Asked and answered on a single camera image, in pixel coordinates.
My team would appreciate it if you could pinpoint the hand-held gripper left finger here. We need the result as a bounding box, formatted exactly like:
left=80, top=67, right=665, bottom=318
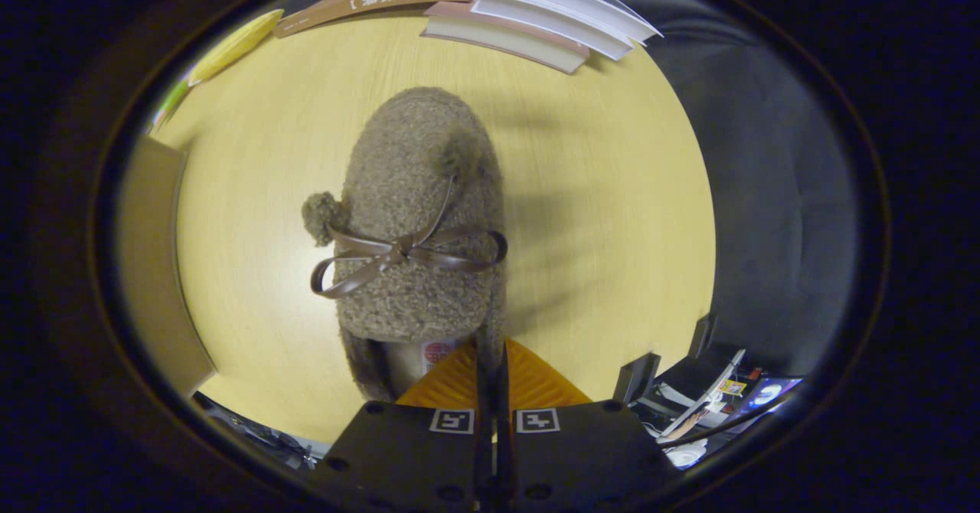
left=314, top=341, right=497, bottom=513

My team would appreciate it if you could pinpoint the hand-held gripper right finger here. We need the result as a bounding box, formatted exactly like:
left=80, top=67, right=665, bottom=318
left=496, top=338, right=682, bottom=513

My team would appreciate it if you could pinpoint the brown fuzzy shoe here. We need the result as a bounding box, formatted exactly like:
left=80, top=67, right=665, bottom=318
left=302, top=87, right=508, bottom=403

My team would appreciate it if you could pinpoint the beige fabric storage box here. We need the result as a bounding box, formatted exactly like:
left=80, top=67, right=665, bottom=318
left=115, top=134, right=217, bottom=399

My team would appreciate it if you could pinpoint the black table clamp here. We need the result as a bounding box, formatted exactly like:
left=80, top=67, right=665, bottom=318
left=689, top=314, right=717, bottom=357
left=612, top=352, right=661, bottom=403

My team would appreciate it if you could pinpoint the white flat monitor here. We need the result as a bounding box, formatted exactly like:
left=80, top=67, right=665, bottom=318
left=660, top=350, right=745, bottom=441

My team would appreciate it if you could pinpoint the lit laptop screen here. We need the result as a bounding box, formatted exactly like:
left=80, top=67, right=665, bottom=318
left=750, top=379, right=801, bottom=407

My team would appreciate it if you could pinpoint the pink cover book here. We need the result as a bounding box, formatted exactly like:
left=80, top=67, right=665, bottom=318
left=421, top=2, right=590, bottom=75

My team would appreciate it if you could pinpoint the pink green plush toy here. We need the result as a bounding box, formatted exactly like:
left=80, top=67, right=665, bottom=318
left=149, top=77, right=192, bottom=131

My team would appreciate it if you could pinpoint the plain white book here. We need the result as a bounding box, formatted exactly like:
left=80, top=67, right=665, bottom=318
left=471, top=0, right=636, bottom=62

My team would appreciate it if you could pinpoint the yellow round plush cushion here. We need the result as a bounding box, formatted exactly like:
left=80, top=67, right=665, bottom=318
left=188, top=9, right=284, bottom=87

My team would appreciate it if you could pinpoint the brown hardcover book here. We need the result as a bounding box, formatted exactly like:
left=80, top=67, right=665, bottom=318
left=273, top=0, right=491, bottom=39

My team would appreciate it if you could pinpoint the black cable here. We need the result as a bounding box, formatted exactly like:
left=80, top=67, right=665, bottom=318
left=674, top=390, right=797, bottom=445

